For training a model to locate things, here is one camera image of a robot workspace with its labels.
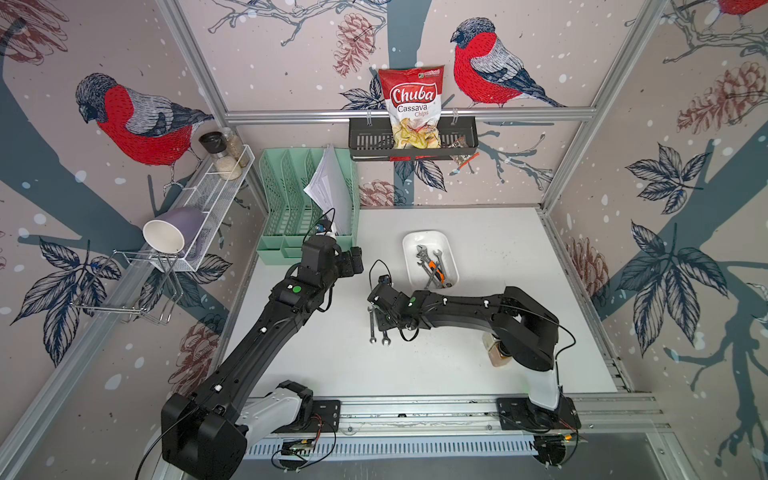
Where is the small silver wrench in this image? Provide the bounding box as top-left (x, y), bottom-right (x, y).
top-left (367, 306), bottom-right (377, 344)

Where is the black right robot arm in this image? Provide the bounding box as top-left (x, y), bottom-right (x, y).
top-left (368, 283), bottom-right (564, 433)

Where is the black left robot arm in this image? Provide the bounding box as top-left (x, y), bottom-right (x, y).
top-left (160, 235), bottom-right (364, 479)

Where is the silver wrench in box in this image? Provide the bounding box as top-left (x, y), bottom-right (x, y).
top-left (418, 256), bottom-right (442, 289)

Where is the white plastic storage box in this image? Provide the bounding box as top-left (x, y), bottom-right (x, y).
top-left (402, 230), bottom-right (460, 290)

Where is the green plastic file organizer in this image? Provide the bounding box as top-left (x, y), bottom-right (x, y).
top-left (257, 148), bottom-right (324, 266)

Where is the white paper stack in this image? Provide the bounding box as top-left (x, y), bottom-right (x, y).
top-left (304, 145), bottom-right (353, 235)

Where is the black lid spice jar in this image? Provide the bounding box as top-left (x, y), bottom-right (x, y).
top-left (482, 332), bottom-right (499, 351)
top-left (199, 131), bottom-right (242, 181)

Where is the spice jar brown powder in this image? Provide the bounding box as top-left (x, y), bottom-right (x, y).
top-left (487, 342), bottom-right (511, 368)

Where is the clear glass jar on shelf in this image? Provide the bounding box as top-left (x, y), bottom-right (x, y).
top-left (221, 127), bottom-right (249, 168)

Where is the purple white cup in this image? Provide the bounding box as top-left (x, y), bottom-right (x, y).
top-left (142, 207), bottom-right (205, 254)

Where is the red cassava chips bag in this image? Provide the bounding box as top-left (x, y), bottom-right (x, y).
top-left (378, 66), bottom-right (444, 150)

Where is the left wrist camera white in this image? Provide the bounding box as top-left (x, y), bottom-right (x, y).
top-left (314, 216), bottom-right (335, 237)

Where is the orange handled adjustable wrench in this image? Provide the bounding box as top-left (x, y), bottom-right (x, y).
top-left (416, 244), bottom-right (452, 289)

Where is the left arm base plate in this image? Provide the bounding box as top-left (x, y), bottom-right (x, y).
top-left (272, 399), bottom-right (342, 434)

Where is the black wire wall basket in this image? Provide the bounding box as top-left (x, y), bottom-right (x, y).
top-left (348, 117), bottom-right (479, 161)

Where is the white wire wall shelf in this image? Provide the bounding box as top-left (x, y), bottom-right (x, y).
top-left (152, 146), bottom-right (255, 272)

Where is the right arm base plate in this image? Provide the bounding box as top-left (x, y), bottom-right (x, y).
top-left (496, 395), bottom-right (582, 434)

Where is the wire cup holder rack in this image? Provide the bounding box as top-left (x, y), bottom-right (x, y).
top-left (69, 249), bottom-right (184, 325)

